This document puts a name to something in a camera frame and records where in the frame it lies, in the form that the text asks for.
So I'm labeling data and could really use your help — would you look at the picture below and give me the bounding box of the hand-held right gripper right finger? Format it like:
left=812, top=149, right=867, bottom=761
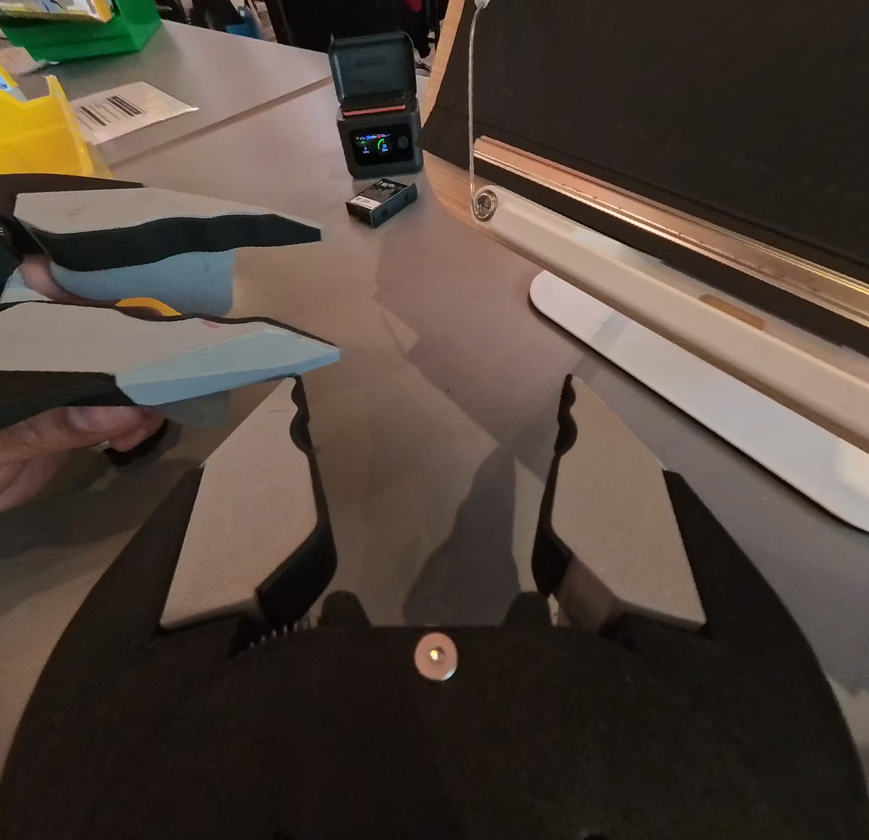
left=531, top=373, right=707, bottom=634

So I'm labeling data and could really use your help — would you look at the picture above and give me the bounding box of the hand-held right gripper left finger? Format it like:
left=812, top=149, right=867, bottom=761
left=159, top=376, right=339, bottom=634

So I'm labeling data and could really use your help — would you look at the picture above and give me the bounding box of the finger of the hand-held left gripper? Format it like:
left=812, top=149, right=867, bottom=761
left=12, top=187, right=323, bottom=316
left=0, top=300, right=342, bottom=428

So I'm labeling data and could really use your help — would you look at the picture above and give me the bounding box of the person's left hand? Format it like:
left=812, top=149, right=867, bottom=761
left=0, top=406, right=165, bottom=513

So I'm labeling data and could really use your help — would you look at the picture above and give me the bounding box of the white paper label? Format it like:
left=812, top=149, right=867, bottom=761
left=71, top=81, right=200, bottom=143

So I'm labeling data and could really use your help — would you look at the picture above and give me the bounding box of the yellow plastic bin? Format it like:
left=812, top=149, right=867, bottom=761
left=0, top=66, right=113, bottom=179

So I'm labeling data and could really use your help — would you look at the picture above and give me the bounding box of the green plastic bin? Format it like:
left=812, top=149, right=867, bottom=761
left=0, top=0, right=164, bottom=62

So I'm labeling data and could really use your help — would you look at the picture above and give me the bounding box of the wooden stand with white ledge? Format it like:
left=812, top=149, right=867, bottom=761
left=422, top=0, right=869, bottom=456

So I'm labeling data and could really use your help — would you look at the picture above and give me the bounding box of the small black battery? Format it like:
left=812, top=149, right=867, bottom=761
left=345, top=177, right=418, bottom=229

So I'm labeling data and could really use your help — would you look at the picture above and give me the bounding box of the dark grey battery charger case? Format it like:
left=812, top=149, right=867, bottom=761
left=328, top=31, right=425, bottom=179

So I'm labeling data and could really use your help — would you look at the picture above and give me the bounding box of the black board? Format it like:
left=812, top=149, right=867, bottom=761
left=421, top=0, right=869, bottom=291

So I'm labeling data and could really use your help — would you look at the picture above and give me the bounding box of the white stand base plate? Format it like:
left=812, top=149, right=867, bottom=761
left=530, top=270, right=869, bottom=532

